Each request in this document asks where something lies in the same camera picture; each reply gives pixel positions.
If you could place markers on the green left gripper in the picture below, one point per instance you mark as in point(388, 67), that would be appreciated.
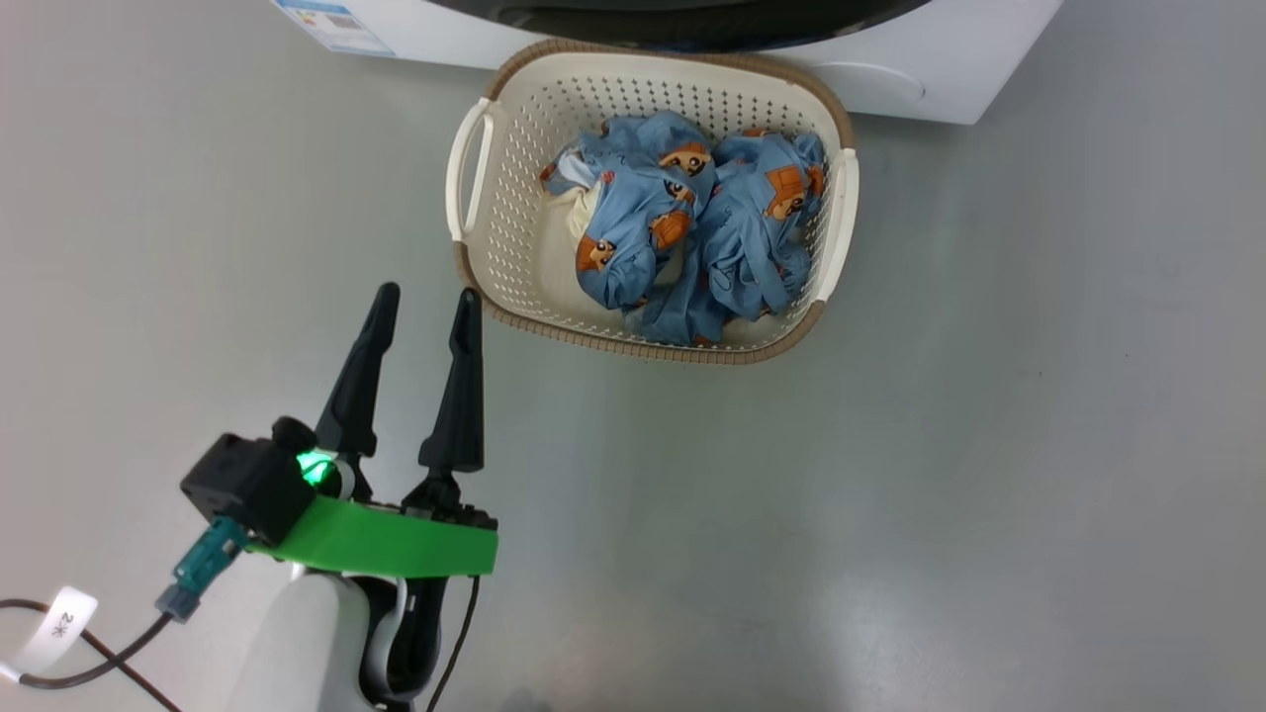
point(396, 549)

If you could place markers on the blue cartoon print garment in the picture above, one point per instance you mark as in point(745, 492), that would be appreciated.
point(757, 227)
point(633, 218)

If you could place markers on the black round washing machine door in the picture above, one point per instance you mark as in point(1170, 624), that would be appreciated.
point(682, 25)

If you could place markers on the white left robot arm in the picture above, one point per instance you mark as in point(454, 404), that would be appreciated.
point(307, 643)

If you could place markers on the cream perforated laundry basket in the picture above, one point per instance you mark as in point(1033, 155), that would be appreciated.
point(514, 247)

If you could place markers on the white washing machine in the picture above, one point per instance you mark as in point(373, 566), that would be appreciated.
point(969, 59)

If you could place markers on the blue energy label sticker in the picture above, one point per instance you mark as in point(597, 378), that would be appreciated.
point(336, 25)

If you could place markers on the round white drain filter cover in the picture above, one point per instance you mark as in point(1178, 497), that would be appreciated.
point(870, 89)

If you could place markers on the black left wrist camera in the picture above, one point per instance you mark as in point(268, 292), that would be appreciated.
point(247, 485)

